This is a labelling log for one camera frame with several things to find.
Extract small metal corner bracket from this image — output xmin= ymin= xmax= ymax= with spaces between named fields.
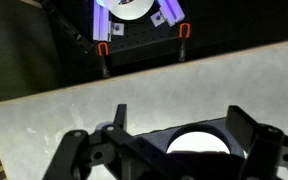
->
xmin=109 ymin=21 xmax=126 ymax=36
xmin=150 ymin=11 xmax=168 ymax=28

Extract aluminium extrusion beam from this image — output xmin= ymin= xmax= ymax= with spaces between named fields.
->
xmin=92 ymin=0 xmax=112 ymax=43
xmin=156 ymin=0 xmax=186 ymax=28

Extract orange-handled black clamp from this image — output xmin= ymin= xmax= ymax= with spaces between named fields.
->
xmin=96 ymin=41 xmax=112 ymax=80
xmin=178 ymin=22 xmax=192 ymax=63

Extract black metal bar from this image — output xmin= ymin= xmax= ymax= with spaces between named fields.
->
xmin=43 ymin=1 xmax=95 ymax=54

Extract white round plate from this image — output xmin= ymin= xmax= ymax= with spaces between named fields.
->
xmin=166 ymin=131 xmax=232 ymax=155

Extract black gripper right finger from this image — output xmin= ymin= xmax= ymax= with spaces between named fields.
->
xmin=225 ymin=105 xmax=288 ymax=180

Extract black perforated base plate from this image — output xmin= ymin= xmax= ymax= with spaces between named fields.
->
xmin=107 ymin=14 xmax=185 ymax=67

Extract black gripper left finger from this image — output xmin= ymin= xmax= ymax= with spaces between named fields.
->
xmin=43 ymin=103 xmax=145 ymax=180

